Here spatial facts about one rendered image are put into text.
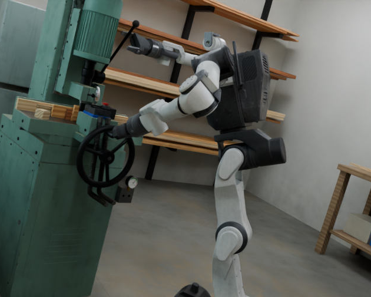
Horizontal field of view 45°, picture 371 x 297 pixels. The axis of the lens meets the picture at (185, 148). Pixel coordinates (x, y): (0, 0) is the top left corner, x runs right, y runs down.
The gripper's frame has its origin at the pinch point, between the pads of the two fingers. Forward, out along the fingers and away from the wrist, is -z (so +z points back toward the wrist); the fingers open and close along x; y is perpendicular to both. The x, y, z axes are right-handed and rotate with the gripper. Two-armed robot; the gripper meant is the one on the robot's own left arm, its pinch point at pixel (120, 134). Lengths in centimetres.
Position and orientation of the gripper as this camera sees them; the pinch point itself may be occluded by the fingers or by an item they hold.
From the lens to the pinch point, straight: 191.1
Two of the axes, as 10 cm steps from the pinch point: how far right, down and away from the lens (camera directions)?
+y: -2.7, -9.6, 0.6
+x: 7.0, -1.6, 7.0
